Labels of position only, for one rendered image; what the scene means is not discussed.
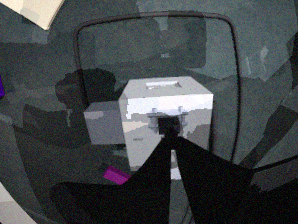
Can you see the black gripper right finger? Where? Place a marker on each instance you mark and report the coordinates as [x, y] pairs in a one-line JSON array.
[[220, 192]]

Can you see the magenta rectangular block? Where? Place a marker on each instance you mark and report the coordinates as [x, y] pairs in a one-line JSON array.
[[118, 177]]

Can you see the white cube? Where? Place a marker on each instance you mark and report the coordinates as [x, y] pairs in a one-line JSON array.
[[141, 95]]

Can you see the purple cube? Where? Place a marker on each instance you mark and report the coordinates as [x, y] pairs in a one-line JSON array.
[[2, 93]]

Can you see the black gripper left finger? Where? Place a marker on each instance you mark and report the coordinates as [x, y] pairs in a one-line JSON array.
[[143, 199]]

